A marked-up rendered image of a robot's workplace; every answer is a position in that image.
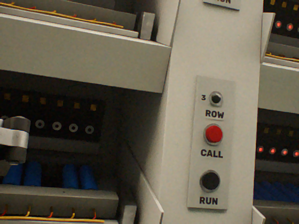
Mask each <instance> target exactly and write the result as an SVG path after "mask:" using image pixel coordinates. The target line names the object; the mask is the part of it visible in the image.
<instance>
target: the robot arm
mask: <svg viewBox="0 0 299 224"><path fill-rule="evenodd" d="M30 123H31V121H30V120H28V119H27V118H24V117H22V116H16V117H10V118H8V119H6V120H3V119H0V177H5V176H6V175H7V173H8V171H9V169H10V167H11V165H18V164H20V163H24V162H25V160H26V153H27V147H28V137H29V129H30Z"/></svg>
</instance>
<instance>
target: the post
mask: <svg viewBox="0 0 299 224"><path fill-rule="evenodd" d="M262 12H263V0H241V3H240V10H235V9H231V8H227V7H221V6H217V5H212V4H208V3H203V0H182V1H181V4H180V9H179V14H178V21H177V26H176V30H175V34H174V39H173V43H172V49H171V54H170V59H169V63H168V70H167V75H166V80H165V83H164V88H163V93H157V92H147V91H141V90H134V89H128V88H124V92H123V102H122V116H121V125H120V134H119V143H118V149H117V163H116V172H115V174H117V167H118V163H119V159H120V153H121V148H122V143H123V139H125V140H126V142H127V143H128V146H129V148H130V149H131V151H132V153H133V155H134V157H135V158H136V160H137V162H138V164H139V166H140V168H141V170H142V172H143V174H144V176H145V177H146V179H147V181H148V183H149V185H150V187H151V188H152V190H153V193H154V194H155V196H156V198H157V199H158V202H159V203H160V205H161V207H162V208H163V211H164V215H163V221H162V224H251V222H252V212H253V185H254V167H255V149H256V131H257V113H258V86H259V68H260V57H261V39H262ZM198 75H201V76H207V77H215V78H221V79H226V80H230V81H235V97H234V113H233V136H232V151H231V167H230V182H229V197H228V207H227V210H220V209H205V208H197V207H187V196H188V183H189V176H190V163H191V151H192V139H193V120H194V107H195V95H196V83H197V76H198Z"/></svg>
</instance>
